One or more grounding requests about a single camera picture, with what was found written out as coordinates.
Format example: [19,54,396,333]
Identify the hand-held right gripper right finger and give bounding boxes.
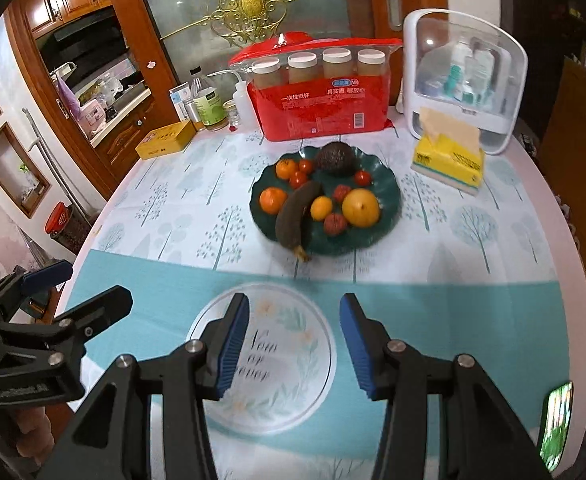
[339,292,551,480]

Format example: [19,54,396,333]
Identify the person's left hand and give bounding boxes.
[16,402,54,461]

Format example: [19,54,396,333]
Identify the red paper cup package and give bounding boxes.
[229,31,405,142]

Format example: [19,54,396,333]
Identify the clear squeeze bottle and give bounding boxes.
[207,71,264,133]

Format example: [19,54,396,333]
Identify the small yellow orange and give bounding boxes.
[310,196,334,221]

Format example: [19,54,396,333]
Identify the yellow cardboard box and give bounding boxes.
[134,120,196,161]

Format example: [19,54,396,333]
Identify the white lid jar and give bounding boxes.
[288,52,319,85]
[357,49,386,78]
[252,57,281,88]
[322,48,353,81]

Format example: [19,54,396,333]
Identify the dark avocado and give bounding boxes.
[315,142,356,177]

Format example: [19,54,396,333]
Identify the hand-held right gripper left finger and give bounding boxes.
[60,292,251,480]

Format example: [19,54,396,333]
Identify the large orange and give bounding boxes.
[342,187,380,227]

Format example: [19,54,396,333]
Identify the yellow tissue box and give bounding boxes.
[412,106,486,196]

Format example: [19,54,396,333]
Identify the brown board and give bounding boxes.
[538,57,586,291]

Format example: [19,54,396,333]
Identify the wooden wall niche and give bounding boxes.
[0,122,53,218]

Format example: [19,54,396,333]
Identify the pink box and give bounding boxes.
[80,99,106,131]

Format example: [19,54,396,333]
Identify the red lid storage bin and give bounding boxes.
[44,201,96,256]

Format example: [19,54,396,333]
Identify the wooden kitchen cabinet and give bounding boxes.
[6,0,181,201]

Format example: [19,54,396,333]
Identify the purple hanging cloth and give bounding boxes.
[56,77,81,116]

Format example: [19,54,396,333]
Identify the small glass jar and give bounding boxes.
[223,99,241,131]

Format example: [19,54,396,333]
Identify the green label bottle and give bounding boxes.
[189,66,224,132]

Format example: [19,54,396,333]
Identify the silver door handle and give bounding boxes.
[384,0,405,31]

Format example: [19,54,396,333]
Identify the white blue carton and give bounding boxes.
[169,84,194,121]

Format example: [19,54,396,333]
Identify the white cosmetic storage box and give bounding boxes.
[403,9,528,156]

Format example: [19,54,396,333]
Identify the dark green scalloped plate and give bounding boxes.
[251,145,403,257]

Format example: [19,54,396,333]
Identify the glass door with gold ornament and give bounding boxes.
[133,0,374,96]

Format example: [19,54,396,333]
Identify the teal cosmetic bottle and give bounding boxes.
[448,62,464,98]

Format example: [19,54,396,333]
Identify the smartphone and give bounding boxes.
[538,381,574,471]

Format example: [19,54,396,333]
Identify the brown overripe banana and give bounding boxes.
[275,180,324,262]

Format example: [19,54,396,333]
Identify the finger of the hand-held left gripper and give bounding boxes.
[0,260,74,326]
[0,285,134,357]

